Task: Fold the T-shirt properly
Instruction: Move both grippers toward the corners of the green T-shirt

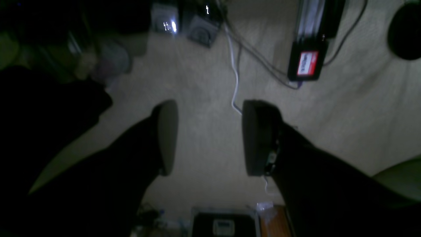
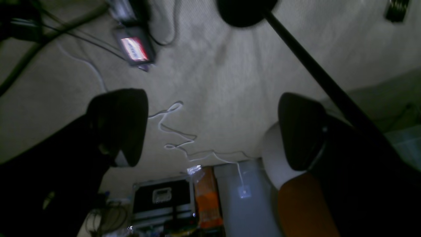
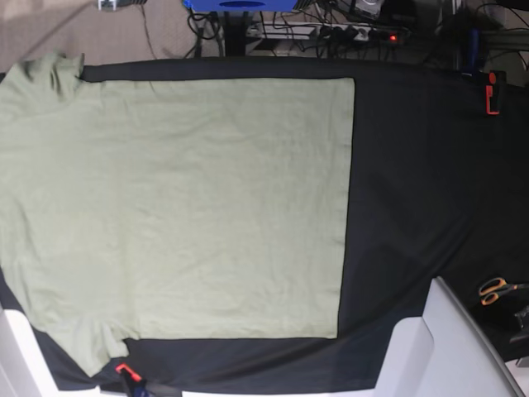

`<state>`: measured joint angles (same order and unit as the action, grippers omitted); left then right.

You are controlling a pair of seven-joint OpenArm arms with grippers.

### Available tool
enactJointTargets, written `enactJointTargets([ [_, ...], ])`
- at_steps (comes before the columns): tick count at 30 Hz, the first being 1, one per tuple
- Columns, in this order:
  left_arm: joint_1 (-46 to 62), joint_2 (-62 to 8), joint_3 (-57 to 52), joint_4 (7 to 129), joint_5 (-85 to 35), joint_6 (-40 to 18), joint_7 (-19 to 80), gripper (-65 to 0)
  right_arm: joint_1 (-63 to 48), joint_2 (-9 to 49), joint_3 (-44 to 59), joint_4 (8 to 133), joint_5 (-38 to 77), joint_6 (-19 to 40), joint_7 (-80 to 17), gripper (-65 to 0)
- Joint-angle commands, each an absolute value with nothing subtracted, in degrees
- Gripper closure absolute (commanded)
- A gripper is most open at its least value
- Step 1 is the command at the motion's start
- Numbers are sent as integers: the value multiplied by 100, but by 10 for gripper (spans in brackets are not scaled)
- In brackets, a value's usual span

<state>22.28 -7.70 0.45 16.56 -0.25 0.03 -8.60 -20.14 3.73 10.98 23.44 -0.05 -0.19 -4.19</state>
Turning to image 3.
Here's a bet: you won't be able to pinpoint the black table cloth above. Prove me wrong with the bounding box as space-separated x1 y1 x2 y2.
0 56 529 392

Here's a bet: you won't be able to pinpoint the sage green T-shirt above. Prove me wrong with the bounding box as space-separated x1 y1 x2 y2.
1 54 355 375

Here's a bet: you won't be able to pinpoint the white power strip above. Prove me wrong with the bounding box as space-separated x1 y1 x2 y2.
246 21 410 44

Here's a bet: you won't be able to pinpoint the white block at left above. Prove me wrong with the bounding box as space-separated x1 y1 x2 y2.
1 309 59 397

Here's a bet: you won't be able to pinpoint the blue plastic box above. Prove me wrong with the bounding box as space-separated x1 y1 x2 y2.
183 0 298 12

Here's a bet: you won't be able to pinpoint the orange handled scissors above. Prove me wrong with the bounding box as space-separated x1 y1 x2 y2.
478 277 528 306

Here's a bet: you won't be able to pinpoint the black stand pole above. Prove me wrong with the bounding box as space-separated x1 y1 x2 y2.
222 12 253 57

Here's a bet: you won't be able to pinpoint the orange clamp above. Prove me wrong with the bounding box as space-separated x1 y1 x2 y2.
101 362 181 397
485 70 507 116

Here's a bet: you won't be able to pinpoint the orange clamp at bottom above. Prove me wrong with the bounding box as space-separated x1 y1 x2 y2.
101 362 181 397

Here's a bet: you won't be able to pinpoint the grey white cabinet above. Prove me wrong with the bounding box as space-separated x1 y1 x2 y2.
374 277 524 396

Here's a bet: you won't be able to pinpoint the orange clamp at right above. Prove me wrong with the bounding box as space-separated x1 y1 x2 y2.
485 70 507 116

